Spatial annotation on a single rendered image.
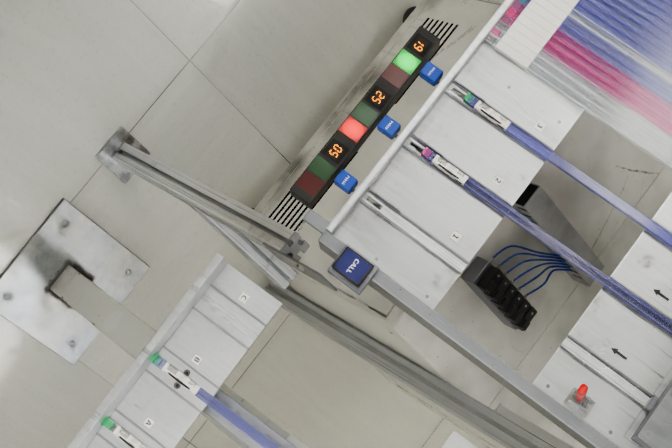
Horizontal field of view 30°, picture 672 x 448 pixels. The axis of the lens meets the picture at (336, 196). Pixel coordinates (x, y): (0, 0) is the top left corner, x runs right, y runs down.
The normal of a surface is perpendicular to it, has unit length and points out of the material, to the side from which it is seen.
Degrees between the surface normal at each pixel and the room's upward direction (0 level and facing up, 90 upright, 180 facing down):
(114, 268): 0
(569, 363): 47
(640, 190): 0
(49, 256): 0
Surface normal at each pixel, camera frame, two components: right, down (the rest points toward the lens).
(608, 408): -0.04, -0.25
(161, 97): 0.56, 0.25
